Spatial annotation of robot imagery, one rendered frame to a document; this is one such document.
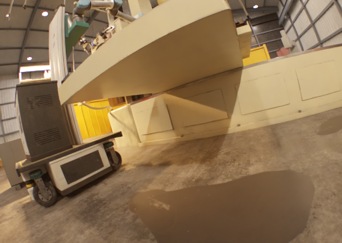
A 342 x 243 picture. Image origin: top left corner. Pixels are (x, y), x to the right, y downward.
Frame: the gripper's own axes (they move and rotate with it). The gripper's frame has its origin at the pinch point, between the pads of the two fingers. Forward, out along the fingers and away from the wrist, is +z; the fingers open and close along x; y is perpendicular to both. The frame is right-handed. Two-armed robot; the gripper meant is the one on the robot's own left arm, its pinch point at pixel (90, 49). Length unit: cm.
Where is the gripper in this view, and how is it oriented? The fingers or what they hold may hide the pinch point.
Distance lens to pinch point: 222.0
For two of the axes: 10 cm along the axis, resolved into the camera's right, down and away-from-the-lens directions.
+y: 3.9, -5.6, 7.3
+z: 5.7, 7.7, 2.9
